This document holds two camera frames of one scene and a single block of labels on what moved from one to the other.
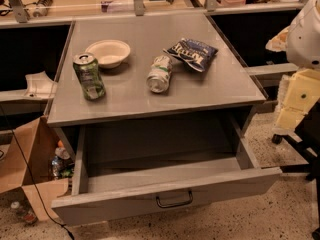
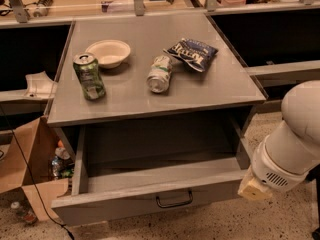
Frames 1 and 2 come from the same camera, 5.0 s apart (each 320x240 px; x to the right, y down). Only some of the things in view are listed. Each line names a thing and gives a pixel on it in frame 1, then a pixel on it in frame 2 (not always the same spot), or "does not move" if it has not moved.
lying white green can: (160, 73) does not move
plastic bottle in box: (63, 164) does not move
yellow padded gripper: (305, 40) → (270, 171)
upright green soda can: (89, 74) does not move
